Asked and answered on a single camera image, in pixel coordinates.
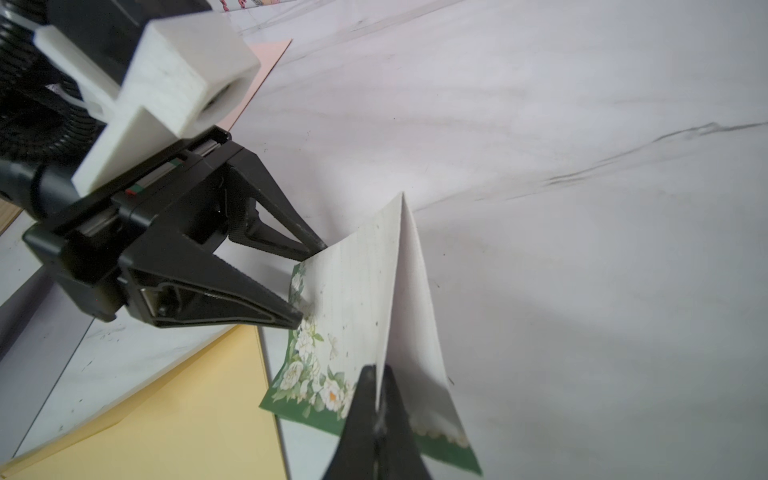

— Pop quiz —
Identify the green bordered letter paper underneath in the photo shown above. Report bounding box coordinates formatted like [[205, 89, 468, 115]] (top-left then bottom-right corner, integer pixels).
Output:
[[260, 193, 482, 474]]

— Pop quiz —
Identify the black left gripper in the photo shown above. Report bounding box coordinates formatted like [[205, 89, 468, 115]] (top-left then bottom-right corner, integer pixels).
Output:
[[23, 127, 327, 329]]

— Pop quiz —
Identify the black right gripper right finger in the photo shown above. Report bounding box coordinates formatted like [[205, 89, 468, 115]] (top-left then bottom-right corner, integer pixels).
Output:
[[376, 365, 432, 480]]

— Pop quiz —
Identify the grey lavender envelope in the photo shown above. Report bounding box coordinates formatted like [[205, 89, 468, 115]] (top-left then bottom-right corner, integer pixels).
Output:
[[1, 270, 92, 462]]

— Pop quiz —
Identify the black corrugated left cable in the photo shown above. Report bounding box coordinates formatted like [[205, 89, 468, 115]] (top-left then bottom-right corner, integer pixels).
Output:
[[0, 0, 106, 163]]

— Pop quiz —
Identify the yellow envelope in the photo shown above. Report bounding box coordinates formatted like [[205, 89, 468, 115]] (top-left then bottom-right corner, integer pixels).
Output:
[[1, 326, 287, 479]]

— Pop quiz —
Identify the pink envelope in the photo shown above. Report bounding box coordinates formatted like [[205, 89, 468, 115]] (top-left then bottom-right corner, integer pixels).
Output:
[[217, 39, 292, 131]]

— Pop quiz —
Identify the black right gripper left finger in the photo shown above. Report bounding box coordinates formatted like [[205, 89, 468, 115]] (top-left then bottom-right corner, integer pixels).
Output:
[[323, 365, 377, 480]]

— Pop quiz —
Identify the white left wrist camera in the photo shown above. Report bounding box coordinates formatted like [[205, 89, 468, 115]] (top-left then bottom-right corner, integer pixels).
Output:
[[34, 11, 260, 196]]

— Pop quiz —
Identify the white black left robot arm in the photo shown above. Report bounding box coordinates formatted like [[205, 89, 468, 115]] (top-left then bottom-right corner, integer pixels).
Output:
[[1, 127, 325, 329]]

